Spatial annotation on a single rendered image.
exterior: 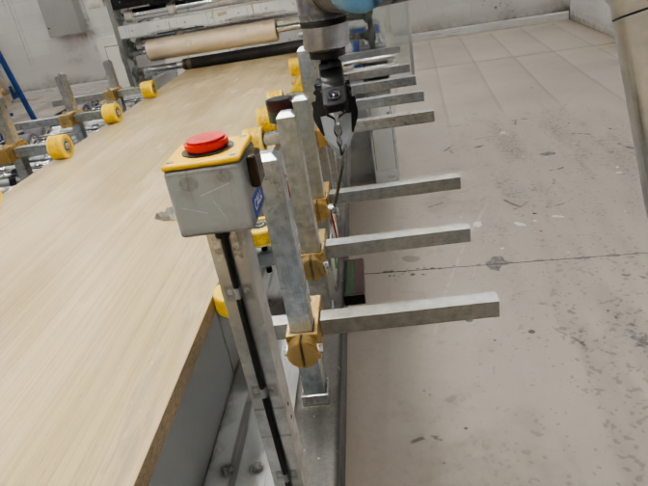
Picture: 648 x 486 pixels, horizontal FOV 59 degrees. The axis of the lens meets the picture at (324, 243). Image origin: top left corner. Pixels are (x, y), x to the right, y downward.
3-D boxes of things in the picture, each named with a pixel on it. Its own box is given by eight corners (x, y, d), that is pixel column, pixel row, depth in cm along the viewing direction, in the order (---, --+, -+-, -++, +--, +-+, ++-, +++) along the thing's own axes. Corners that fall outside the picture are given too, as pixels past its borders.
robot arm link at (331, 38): (346, 23, 106) (295, 31, 107) (350, 50, 108) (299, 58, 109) (347, 17, 114) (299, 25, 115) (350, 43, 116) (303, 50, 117)
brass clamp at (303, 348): (328, 318, 101) (323, 293, 99) (324, 366, 89) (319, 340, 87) (293, 321, 102) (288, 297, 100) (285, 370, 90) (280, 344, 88)
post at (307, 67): (337, 216, 166) (310, 43, 146) (337, 221, 163) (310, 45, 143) (326, 217, 167) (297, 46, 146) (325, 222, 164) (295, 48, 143)
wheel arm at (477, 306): (496, 310, 95) (495, 288, 93) (500, 322, 92) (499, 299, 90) (240, 337, 100) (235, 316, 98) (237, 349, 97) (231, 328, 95)
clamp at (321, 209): (332, 199, 145) (329, 180, 143) (330, 221, 133) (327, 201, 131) (310, 202, 146) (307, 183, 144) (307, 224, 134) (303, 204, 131)
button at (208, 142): (234, 146, 54) (230, 127, 53) (226, 159, 50) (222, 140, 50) (194, 151, 54) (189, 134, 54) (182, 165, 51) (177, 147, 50)
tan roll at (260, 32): (364, 25, 345) (362, 3, 339) (364, 27, 334) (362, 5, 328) (138, 62, 360) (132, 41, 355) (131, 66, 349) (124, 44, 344)
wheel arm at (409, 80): (415, 83, 201) (415, 72, 200) (417, 85, 198) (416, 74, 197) (276, 104, 207) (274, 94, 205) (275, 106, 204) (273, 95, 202)
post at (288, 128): (336, 328, 124) (296, 106, 103) (335, 337, 120) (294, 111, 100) (319, 329, 124) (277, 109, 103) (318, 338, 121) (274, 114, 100)
